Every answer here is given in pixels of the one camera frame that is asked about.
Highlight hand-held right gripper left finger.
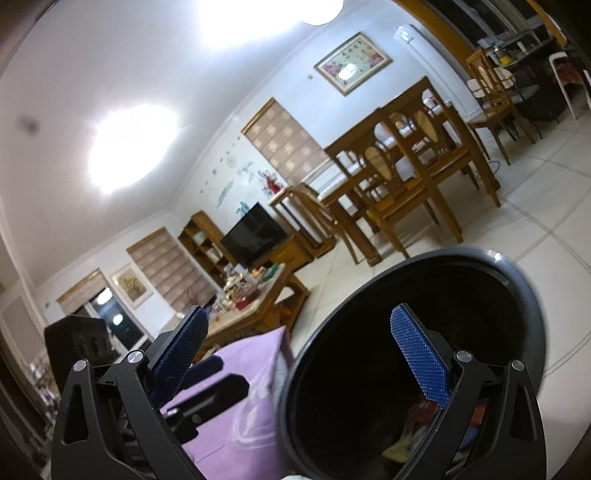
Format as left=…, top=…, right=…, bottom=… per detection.
left=50, top=305, right=211, bottom=480

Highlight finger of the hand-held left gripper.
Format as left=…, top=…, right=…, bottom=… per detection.
left=161, top=373, right=251, bottom=445
left=182, top=354, right=225, bottom=388

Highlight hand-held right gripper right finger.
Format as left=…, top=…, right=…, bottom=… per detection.
left=390, top=303, right=548, bottom=480

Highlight black trash bin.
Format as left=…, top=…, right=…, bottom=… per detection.
left=278, top=246, right=555, bottom=480

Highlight purple blanket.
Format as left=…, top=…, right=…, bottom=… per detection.
left=157, top=325, right=298, bottom=480

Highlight dark balcony door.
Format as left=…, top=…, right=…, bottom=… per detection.
left=56, top=270, right=151, bottom=352

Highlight red orange wrapper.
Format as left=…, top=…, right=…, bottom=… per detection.
left=409, top=401, right=441, bottom=428

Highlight white radiator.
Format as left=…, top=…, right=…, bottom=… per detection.
left=0, top=295, right=42, bottom=361

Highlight framed yellow picture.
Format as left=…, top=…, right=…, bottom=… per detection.
left=111, top=263, right=154, bottom=310

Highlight brown patterned window blind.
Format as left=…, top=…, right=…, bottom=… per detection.
left=127, top=226, right=222, bottom=312
left=241, top=98, right=329, bottom=174

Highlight assorted tabletop items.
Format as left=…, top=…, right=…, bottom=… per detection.
left=210, top=263, right=287, bottom=319

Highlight yellow wrapper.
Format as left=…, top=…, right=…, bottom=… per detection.
left=382, top=431, right=419, bottom=460

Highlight wooden coffee table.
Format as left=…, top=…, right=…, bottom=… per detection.
left=198, top=263, right=310, bottom=356

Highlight wooden bookshelf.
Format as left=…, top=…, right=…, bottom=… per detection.
left=178, top=211, right=232, bottom=289

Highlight black television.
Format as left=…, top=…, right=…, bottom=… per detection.
left=221, top=202, right=289, bottom=268

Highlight wooden television stand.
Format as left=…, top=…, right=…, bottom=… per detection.
left=259, top=233, right=310, bottom=273

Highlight wooden dining chair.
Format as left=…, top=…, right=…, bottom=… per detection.
left=325, top=108, right=465, bottom=266
left=286, top=184, right=340, bottom=259
left=464, top=48, right=536, bottom=166
left=383, top=76, right=502, bottom=208

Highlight wooden dining table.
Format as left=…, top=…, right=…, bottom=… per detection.
left=316, top=99, right=458, bottom=267

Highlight round ceiling lamp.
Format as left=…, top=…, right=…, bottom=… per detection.
left=196, top=0, right=345, bottom=42
left=88, top=104, right=181, bottom=195

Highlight dark desk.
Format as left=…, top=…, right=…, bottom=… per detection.
left=480, top=28, right=568, bottom=121

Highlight white cushioned chair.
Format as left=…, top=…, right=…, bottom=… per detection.
left=466, top=69, right=515, bottom=100

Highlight white standing air conditioner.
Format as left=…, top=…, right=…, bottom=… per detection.
left=394, top=24, right=472, bottom=121

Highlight framed floral picture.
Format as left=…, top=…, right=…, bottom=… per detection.
left=314, top=31, right=393, bottom=97

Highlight white plastic chair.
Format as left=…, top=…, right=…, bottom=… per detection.
left=549, top=52, right=591, bottom=120

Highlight fish and plant wall decal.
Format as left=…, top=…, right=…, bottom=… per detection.
left=201, top=152, right=287, bottom=217

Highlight yellow wooden door frame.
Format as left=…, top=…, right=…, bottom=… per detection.
left=394, top=0, right=568, bottom=51

